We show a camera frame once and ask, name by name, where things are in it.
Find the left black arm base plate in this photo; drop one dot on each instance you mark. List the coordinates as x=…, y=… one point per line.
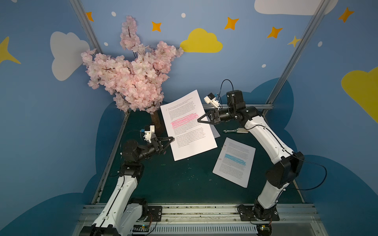
x=151, y=214

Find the aluminium front rail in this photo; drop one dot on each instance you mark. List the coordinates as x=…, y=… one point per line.
x=224, y=220

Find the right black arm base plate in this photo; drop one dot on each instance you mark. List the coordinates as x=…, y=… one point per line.
x=257, y=213

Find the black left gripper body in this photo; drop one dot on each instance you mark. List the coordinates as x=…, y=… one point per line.
x=159, y=144

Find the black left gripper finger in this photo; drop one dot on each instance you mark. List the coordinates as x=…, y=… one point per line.
x=165, y=145
x=166, y=139

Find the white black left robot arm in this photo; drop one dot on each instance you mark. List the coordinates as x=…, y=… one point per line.
x=120, y=214

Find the small wooden handled brush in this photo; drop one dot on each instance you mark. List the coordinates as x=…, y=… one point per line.
x=238, y=130

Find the aluminium frame post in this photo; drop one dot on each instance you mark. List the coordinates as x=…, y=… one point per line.
x=306, y=37
x=86, y=24

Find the left green circuit board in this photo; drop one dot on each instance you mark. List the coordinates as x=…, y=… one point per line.
x=141, y=229

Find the blue highlighted paper document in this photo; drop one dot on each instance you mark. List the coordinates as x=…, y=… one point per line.
x=235, y=162

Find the aluminium left frame post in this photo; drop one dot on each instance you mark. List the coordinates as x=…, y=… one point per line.
x=86, y=24

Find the pink highlighted paper document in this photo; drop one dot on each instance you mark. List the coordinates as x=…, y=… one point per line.
x=180, y=119

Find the aluminium right frame post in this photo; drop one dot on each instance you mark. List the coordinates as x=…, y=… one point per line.
x=306, y=37

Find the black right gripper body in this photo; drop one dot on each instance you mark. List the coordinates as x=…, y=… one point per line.
x=214, y=116

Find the pink cherry blossom tree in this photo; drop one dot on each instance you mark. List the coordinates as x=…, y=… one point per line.
x=137, y=84

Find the purple highlighted paper document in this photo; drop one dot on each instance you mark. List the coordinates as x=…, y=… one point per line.
x=214, y=131

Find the right circuit board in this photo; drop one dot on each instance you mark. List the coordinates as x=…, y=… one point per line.
x=264, y=230

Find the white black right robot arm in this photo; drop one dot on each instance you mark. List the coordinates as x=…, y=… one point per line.
x=287, y=164

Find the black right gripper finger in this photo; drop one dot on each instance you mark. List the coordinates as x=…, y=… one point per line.
x=205, y=122
x=207, y=116

